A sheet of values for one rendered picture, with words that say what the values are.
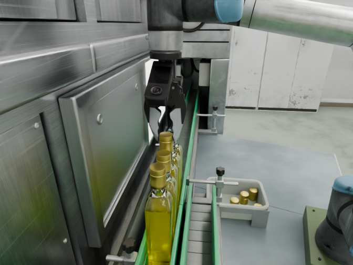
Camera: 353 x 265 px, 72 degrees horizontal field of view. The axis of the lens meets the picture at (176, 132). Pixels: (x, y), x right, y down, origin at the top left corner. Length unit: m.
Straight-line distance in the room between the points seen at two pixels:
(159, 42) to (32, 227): 0.40
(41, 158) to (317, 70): 4.49
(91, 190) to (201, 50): 1.17
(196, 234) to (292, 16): 0.60
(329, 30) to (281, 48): 3.81
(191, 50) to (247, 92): 3.03
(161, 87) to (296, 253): 0.71
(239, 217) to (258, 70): 3.64
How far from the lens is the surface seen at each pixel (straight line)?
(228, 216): 0.95
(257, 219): 0.97
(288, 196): 1.18
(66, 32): 0.48
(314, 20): 0.63
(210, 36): 1.51
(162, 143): 0.59
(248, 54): 4.34
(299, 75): 4.59
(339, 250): 0.88
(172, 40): 0.53
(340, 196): 0.80
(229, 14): 0.51
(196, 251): 0.71
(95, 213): 0.54
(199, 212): 0.82
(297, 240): 1.00
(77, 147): 0.46
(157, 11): 0.53
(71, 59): 0.44
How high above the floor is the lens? 1.43
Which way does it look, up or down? 24 degrees down
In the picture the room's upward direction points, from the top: straight up
